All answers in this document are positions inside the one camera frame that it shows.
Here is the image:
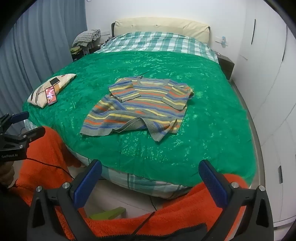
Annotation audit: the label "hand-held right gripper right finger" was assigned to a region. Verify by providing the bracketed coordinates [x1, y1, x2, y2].
[198, 159, 274, 241]

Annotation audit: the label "green blanket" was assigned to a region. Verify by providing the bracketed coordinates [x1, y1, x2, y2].
[22, 51, 255, 188]

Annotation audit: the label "striped knit sweater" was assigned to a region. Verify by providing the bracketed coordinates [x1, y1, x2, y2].
[80, 76, 195, 142]

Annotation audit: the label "checked cloth pile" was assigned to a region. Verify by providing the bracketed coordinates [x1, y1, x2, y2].
[72, 29, 101, 48]

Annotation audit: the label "phone with lit screen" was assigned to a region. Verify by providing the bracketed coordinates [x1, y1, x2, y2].
[45, 85, 58, 106]

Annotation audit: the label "grey bed frame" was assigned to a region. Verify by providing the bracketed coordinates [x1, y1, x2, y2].
[229, 79, 266, 193]

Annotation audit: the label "white wardrobe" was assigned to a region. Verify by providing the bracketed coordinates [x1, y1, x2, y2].
[231, 0, 296, 223]

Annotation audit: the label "black cable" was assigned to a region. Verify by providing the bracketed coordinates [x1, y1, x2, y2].
[24, 158, 75, 180]
[134, 197, 160, 234]

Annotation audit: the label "person's left hand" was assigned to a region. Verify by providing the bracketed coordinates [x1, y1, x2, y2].
[0, 161, 15, 186]

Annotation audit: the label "orange fleece garment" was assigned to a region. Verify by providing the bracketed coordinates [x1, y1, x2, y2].
[9, 126, 252, 241]

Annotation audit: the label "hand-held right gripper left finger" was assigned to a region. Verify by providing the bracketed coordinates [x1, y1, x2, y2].
[26, 159, 103, 241]

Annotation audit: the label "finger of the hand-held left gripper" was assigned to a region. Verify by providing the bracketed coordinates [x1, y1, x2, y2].
[0, 111, 30, 132]
[5, 126, 46, 149]

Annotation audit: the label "green stool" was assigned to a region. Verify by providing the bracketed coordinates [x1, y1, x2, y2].
[89, 207, 126, 220]

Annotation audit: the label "wall socket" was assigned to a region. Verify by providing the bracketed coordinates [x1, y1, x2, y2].
[215, 36, 228, 48]

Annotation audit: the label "green checked bed sheet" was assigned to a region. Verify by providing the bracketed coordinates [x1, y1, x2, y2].
[24, 31, 219, 200]

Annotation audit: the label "folded pink orange clothes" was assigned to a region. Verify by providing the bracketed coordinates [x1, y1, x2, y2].
[27, 74, 77, 109]

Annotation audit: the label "dark wooden nightstand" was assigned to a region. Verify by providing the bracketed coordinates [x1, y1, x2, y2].
[217, 54, 235, 80]

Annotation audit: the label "blue-grey curtain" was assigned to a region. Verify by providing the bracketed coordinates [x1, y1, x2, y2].
[0, 5, 88, 116]

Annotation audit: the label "black garment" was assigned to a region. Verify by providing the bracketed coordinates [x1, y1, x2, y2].
[0, 185, 31, 241]

